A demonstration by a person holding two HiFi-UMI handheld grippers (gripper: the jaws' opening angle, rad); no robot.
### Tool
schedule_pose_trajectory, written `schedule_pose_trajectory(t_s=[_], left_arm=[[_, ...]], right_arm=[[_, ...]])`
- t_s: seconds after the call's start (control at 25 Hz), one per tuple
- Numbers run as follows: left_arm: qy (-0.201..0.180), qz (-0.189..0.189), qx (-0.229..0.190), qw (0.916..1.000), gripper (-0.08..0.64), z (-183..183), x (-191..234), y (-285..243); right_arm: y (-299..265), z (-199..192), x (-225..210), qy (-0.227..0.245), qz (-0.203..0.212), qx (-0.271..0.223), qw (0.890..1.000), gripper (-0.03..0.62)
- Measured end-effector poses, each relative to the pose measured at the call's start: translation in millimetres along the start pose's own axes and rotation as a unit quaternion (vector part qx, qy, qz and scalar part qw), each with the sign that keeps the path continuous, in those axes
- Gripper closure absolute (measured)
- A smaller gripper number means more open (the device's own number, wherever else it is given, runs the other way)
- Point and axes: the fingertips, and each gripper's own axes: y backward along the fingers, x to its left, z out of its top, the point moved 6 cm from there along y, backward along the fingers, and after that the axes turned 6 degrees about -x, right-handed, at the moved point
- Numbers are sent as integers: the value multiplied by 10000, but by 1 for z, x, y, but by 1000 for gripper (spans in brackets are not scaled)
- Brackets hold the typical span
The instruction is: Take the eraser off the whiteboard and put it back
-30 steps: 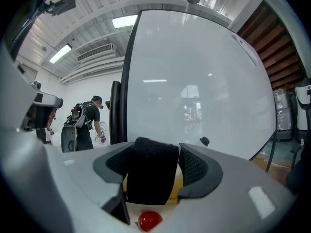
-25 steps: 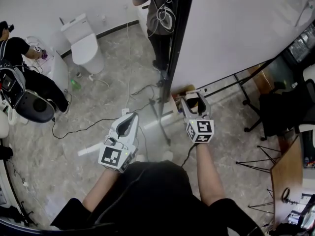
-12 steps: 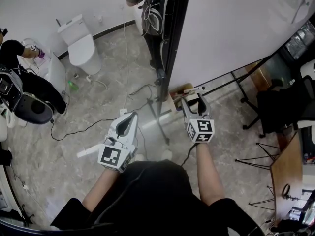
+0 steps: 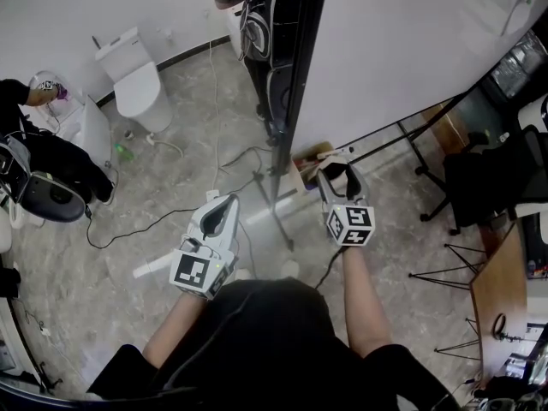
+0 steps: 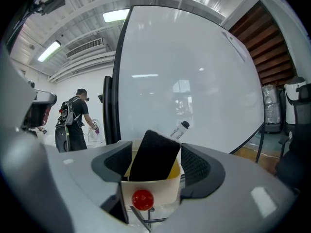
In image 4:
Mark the white marker pen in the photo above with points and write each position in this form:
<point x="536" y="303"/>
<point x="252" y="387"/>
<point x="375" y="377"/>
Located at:
<point x="336" y="151"/>

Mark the small dark cup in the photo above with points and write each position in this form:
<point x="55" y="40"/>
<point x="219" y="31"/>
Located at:
<point x="127" y="134"/>

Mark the white toilet with open lid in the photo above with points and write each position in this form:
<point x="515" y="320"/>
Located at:
<point x="94" y="131"/>

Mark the white toilet with tank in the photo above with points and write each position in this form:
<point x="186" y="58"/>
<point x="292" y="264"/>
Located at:
<point x="141" y="97"/>

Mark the dark blue rounded seat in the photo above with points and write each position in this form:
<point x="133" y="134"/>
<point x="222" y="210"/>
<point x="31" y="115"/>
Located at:
<point x="51" y="199"/>

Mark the white partition board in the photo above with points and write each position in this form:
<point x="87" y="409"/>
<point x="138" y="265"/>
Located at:
<point x="406" y="37"/>

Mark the black office chair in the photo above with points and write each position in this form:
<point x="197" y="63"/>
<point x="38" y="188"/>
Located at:
<point x="484" y="186"/>

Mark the beige storage box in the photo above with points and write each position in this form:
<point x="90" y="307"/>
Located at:
<point x="299" y="178"/>

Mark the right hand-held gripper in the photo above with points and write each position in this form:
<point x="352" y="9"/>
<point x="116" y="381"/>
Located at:
<point x="357" y="218"/>

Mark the person's left white shoe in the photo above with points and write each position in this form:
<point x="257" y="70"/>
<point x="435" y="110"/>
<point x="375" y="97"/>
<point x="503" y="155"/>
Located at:
<point x="242" y="274"/>

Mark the person's white shoe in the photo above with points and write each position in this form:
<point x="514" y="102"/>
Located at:
<point x="242" y="274"/>
<point x="291" y="268"/>

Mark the white long flat panel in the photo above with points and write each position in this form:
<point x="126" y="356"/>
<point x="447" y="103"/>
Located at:
<point x="154" y="263"/>

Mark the person's left forearm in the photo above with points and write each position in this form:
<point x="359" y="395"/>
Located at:
<point x="171" y="332"/>

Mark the person's black clothing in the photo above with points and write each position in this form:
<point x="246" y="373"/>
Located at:
<point x="265" y="345"/>

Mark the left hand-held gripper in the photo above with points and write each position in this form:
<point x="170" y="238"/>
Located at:
<point x="192" y="272"/>

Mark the person's right forearm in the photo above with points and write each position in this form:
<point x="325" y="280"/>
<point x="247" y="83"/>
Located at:
<point x="364" y="302"/>

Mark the black headset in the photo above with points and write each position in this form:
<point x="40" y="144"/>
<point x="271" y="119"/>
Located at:
<point x="498" y="325"/>

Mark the plastic-wrapped black appliance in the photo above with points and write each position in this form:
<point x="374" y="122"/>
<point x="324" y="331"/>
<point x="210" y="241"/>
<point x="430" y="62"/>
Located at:
<point x="518" y="67"/>

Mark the clear plastic bottle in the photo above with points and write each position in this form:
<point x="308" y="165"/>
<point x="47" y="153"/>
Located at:
<point x="504" y="136"/>

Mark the wooden table with hairpin legs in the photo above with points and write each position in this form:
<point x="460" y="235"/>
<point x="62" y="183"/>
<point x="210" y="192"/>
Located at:
<point x="501" y="281"/>

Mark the white power strip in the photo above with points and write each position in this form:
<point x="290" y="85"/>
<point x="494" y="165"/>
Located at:
<point x="212" y="195"/>

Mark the white and black rounded machine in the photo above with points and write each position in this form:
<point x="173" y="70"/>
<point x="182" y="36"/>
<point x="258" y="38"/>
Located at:
<point x="533" y="210"/>

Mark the white rounded machine black screen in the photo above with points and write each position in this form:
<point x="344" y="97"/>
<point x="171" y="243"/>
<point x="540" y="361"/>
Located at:
<point x="535" y="114"/>

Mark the green plastic bottle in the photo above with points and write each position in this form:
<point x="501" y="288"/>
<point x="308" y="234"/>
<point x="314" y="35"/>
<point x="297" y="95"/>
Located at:
<point x="124" y="152"/>

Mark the person's right white shoe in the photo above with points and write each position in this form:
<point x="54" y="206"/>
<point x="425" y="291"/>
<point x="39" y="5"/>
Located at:
<point x="291" y="268"/>

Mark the purple cleaning tool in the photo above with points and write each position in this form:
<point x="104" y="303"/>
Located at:
<point x="62" y="92"/>

